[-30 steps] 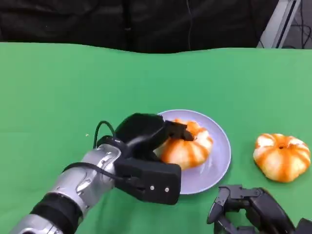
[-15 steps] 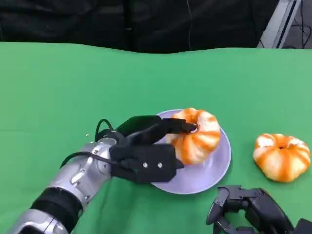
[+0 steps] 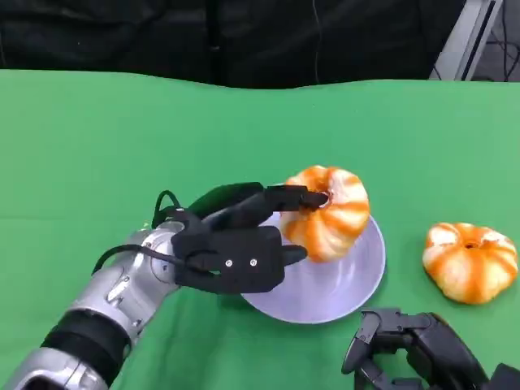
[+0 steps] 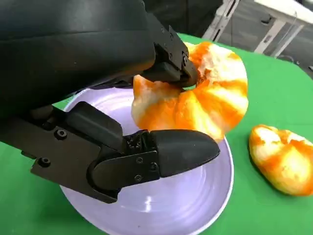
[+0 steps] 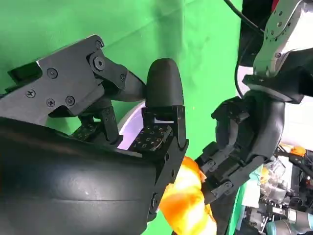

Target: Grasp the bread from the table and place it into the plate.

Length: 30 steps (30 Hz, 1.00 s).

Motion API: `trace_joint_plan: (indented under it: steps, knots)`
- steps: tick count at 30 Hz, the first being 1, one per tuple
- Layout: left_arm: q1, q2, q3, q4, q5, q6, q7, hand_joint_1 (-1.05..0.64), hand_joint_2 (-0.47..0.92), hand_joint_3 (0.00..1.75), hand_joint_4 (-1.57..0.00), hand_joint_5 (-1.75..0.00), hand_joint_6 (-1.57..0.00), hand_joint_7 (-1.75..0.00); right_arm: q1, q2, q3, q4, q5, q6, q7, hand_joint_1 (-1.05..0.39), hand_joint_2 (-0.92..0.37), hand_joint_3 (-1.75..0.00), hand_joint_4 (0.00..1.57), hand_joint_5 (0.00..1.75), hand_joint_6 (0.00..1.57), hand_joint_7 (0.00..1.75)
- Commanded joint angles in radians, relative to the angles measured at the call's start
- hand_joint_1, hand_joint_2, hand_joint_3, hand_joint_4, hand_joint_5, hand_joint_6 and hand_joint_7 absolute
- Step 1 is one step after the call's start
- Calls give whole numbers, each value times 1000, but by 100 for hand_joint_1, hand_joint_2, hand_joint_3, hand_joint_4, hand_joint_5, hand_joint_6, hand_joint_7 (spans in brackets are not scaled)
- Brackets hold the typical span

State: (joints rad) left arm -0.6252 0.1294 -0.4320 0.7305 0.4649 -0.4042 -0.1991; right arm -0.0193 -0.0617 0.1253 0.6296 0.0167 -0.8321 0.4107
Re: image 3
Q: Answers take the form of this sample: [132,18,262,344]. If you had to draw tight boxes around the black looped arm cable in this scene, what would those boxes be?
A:
[150,188,186,229]

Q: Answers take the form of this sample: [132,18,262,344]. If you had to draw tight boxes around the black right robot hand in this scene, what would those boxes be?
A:
[340,307,491,390]

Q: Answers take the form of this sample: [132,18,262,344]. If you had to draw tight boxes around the black backdrop curtain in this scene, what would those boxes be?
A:
[0,0,468,89]

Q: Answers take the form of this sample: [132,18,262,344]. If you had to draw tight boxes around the grey metal stand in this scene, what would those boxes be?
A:
[428,0,509,81]

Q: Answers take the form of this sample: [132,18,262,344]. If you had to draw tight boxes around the green table cloth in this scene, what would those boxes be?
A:
[0,68,520,390]

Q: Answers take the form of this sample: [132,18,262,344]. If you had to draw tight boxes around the orange white toy bread roll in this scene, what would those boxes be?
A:
[421,221,520,306]
[279,164,371,264]

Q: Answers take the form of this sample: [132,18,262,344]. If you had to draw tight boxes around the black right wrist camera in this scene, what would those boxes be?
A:
[484,362,520,390]

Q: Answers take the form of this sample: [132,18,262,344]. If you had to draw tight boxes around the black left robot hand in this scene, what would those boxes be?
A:
[178,181,331,268]

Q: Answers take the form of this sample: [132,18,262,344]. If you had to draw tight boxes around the black long arm cable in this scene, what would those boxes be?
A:
[91,243,223,278]

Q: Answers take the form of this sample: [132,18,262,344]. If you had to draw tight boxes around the lilac plate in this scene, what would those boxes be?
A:
[239,213,387,325]

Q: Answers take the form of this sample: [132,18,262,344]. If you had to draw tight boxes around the black floor cables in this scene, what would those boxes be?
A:
[485,0,520,82]

